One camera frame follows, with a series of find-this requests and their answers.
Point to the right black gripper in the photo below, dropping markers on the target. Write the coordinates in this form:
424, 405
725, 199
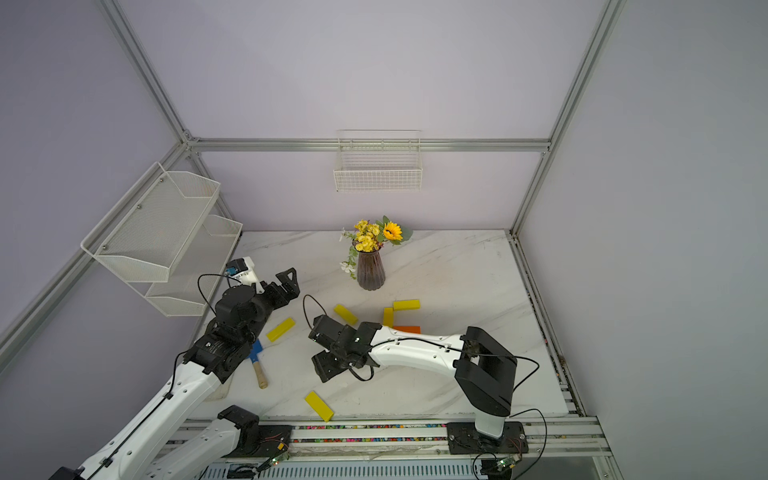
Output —
324, 365

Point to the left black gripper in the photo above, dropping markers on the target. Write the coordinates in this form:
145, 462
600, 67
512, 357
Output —
291, 290

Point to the yellow block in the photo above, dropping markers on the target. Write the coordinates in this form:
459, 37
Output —
319, 406
403, 305
388, 317
345, 314
280, 330

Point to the yellow block top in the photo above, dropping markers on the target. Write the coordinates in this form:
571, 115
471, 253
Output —
345, 314

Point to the orange block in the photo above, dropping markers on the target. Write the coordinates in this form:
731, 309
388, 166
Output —
408, 329

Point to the yellow block bottom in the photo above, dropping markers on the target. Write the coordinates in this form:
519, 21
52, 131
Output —
403, 305

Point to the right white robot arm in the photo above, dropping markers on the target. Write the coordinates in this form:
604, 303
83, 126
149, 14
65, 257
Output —
484, 369

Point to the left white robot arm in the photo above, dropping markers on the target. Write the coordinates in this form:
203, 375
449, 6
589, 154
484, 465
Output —
134, 453

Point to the dark ribbed vase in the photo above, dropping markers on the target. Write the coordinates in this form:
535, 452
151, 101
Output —
370, 272

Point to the lower white mesh shelf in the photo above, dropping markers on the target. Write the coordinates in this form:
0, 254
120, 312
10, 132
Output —
192, 283

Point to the white mesh shelf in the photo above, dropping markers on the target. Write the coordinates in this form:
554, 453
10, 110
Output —
143, 238
192, 283

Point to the yellow flower bouquet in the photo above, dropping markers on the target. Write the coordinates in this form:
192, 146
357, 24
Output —
369, 237

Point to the upper white mesh shelf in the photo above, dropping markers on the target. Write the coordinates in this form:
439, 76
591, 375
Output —
143, 238

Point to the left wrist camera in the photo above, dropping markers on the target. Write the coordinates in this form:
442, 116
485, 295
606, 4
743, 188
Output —
242, 271

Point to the blue spatula wooden handle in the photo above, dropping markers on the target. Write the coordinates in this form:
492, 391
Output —
256, 349

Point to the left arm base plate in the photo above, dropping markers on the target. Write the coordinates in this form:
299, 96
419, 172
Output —
263, 441

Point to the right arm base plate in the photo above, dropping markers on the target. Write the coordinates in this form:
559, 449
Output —
463, 438

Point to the white wire wall basket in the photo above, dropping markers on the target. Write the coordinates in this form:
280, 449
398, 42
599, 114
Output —
378, 161

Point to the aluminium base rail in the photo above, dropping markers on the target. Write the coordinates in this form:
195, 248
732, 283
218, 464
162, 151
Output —
572, 447

